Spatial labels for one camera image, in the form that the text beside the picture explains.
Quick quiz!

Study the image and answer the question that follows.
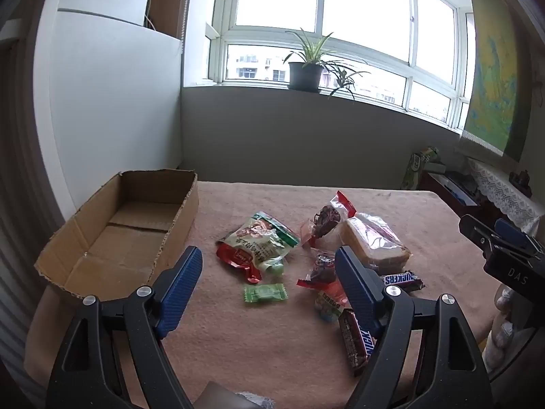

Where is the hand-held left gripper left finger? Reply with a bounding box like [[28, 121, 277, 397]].
[[46, 246, 204, 409]]

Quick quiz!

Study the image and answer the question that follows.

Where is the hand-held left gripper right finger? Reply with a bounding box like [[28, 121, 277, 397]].
[[334, 246, 495, 409]]

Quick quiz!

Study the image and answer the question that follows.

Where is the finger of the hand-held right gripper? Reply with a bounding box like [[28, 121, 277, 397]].
[[495, 218, 545, 260], [459, 215, 533, 260]]

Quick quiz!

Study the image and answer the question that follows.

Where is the colourful small snack packet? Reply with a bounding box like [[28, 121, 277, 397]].
[[315, 290, 347, 322]]

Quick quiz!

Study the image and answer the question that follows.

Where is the red clear date packet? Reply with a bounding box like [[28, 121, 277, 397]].
[[297, 251, 341, 292], [300, 191, 357, 250]]

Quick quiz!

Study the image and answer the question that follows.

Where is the brown chocolate bar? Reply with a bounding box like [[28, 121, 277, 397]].
[[338, 309, 377, 376], [380, 270, 425, 292]]

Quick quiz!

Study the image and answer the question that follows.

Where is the bread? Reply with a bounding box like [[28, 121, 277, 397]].
[[338, 212, 411, 271]]

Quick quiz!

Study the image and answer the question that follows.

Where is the brown cardboard box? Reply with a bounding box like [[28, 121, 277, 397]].
[[34, 169, 200, 300]]

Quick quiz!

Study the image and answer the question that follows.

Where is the green candy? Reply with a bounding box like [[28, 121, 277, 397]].
[[244, 283, 288, 304]]

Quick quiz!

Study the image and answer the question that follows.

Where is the green and red snack pouch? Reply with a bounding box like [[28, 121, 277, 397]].
[[216, 212, 301, 284]]

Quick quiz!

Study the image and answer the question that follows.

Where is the green jelly cup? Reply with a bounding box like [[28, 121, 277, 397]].
[[260, 256, 287, 277]]

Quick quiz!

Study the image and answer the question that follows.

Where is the person's right hand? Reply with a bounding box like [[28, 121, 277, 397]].
[[485, 287, 528, 371]]

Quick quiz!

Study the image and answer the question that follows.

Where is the white lace cloth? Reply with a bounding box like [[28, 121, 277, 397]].
[[468, 157, 541, 231]]

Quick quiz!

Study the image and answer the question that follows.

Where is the dark wooden cabinet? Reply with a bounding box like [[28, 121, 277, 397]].
[[419, 170, 495, 231]]

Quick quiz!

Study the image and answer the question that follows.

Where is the dark small ornament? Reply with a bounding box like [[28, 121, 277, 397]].
[[509, 170, 533, 197]]

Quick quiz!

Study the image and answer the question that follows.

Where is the green printed carton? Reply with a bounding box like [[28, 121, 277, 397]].
[[402, 147, 440, 190]]

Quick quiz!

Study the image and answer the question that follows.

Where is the grey slatted door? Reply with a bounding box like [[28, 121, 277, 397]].
[[0, 43, 64, 350]]

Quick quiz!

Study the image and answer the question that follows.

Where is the white wardrobe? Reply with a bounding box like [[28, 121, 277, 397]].
[[34, 0, 184, 222]]

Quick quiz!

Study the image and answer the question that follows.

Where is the spider plant in dark pot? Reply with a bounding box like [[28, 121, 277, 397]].
[[282, 28, 371, 102]]

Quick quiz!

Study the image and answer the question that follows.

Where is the white framed window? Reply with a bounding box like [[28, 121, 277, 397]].
[[206, 0, 475, 131]]

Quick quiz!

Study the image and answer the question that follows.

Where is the brown wooden panel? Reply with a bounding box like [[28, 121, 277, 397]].
[[147, 0, 190, 39]]

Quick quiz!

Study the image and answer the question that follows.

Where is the yellow green wall map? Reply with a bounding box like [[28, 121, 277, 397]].
[[462, 0, 533, 163]]

